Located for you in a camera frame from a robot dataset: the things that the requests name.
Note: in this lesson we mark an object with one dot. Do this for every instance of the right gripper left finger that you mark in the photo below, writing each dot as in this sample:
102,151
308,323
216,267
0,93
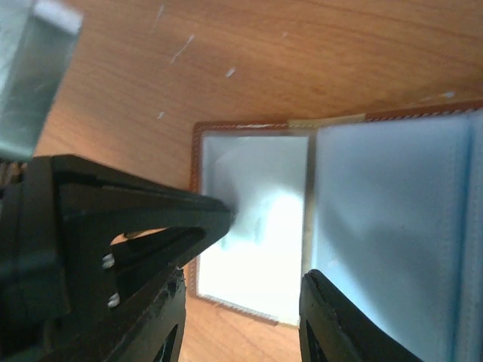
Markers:
147,327

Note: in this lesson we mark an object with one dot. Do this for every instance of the brown leather card holder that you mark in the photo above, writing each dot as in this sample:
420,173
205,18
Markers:
386,205

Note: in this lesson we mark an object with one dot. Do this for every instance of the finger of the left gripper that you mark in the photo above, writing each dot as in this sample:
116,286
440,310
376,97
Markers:
79,238

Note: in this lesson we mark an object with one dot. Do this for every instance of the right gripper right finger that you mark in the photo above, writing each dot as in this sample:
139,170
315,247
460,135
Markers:
332,328

